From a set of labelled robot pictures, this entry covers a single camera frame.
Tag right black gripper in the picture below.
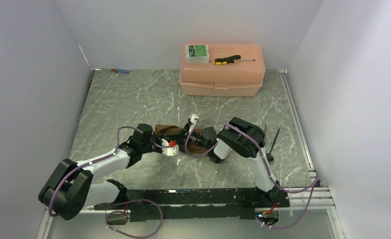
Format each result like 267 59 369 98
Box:
169 123 211 151

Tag brown cloth napkin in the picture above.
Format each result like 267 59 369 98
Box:
154 123 189 143

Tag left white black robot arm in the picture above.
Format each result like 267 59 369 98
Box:
38 123 170 220

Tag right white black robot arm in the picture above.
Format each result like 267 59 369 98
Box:
169 117 279 207

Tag black spoon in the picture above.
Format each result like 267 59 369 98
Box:
266 129 280 163

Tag pink plastic storage box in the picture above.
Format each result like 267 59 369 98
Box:
179 43 265 97

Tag blue red screwdriver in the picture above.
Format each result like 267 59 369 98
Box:
102 68 130 74

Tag yellow black screwdriver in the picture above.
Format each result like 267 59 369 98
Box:
209 55 255 65

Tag green white small box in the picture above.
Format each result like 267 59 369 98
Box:
185 45 210 64

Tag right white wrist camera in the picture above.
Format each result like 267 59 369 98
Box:
189 114 199 124

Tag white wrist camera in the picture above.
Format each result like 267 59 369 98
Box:
161 139 179 156
189 114 199 124

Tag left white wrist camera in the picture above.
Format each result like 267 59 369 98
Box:
161 139 179 156

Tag aluminium frame rail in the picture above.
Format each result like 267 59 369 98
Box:
38 181 344 239

